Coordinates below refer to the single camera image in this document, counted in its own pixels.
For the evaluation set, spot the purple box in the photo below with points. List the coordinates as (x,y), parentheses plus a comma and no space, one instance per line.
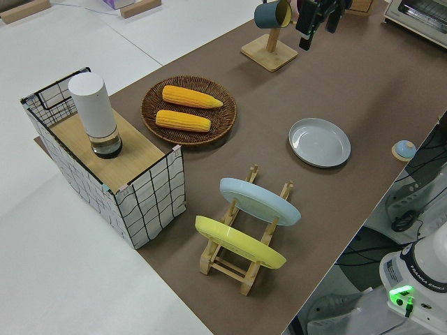
(117,3)

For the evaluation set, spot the teal mug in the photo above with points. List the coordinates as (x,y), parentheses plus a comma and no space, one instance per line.
(269,15)

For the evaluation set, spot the gray plate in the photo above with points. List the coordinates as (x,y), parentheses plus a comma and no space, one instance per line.
(319,143)

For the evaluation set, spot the white power strip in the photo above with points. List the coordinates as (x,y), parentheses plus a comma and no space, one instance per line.
(399,200)

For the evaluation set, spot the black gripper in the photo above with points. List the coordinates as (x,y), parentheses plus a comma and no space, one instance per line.
(331,6)

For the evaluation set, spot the wooden block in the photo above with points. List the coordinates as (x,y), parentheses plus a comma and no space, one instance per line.
(12,14)
(139,8)

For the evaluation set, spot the wooden dish rack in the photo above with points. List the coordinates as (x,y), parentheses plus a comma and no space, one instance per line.
(251,275)

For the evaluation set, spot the cream toaster oven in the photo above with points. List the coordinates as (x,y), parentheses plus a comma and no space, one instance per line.
(419,17)

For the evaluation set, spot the yellow corn cob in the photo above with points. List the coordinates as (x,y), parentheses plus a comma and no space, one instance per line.
(190,97)
(183,121)

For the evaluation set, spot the light blue plate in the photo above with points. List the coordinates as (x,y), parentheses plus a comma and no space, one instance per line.
(258,200)

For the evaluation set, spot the brown wicker basket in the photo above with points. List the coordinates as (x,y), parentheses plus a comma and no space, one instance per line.
(223,122)

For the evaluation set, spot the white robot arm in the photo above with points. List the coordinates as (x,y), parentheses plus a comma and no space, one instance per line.
(415,265)

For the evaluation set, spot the wooden mug tree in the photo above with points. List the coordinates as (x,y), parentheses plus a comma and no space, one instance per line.
(269,54)

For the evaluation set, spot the yellow plate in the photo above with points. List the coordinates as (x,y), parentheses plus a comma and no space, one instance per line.
(237,242)

